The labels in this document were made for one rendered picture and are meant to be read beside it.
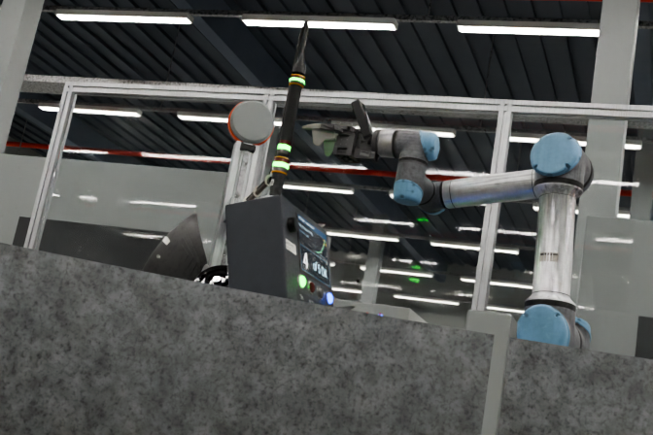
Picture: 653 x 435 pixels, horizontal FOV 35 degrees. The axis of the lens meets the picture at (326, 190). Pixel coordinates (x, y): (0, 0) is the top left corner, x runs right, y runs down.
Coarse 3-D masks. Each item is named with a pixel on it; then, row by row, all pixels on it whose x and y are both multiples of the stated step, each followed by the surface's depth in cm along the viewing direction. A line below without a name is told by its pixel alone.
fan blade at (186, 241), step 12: (192, 216) 297; (180, 228) 296; (192, 228) 292; (180, 240) 292; (192, 240) 289; (156, 252) 296; (168, 252) 293; (180, 252) 289; (192, 252) 286; (204, 252) 283; (156, 264) 294; (168, 264) 291; (180, 264) 288; (192, 264) 284; (204, 264) 280; (180, 276) 286; (192, 276) 282
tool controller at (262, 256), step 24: (240, 216) 183; (264, 216) 181; (288, 216) 183; (240, 240) 182; (264, 240) 180; (288, 240) 181; (312, 240) 194; (240, 264) 180; (264, 264) 179; (288, 264) 179; (312, 264) 191; (240, 288) 179; (264, 288) 177; (288, 288) 177
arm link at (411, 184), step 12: (408, 168) 262; (420, 168) 262; (396, 180) 263; (408, 180) 260; (420, 180) 262; (396, 192) 261; (408, 192) 260; (420, 192) 261; (432, 192) 268; (408, 204) 264
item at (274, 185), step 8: (304, 56) 286; (296, 64) 284; (304, 64) 285; (296, 72) 287; (304, 72) 284; (272, 176) 276; (280, 176) 276; (272, 184) 275; (280, 184) 275; (272, 192) 275; (280, 192) 275
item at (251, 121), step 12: (240, 108) 350; (252, 108) 352; (264, 108) 353; (228, 120) 351; (240, 120) 350; (252, 120) 351; (264, 120) 352; (240, 132) 349; (252, 132) 350; (264, 132) 351
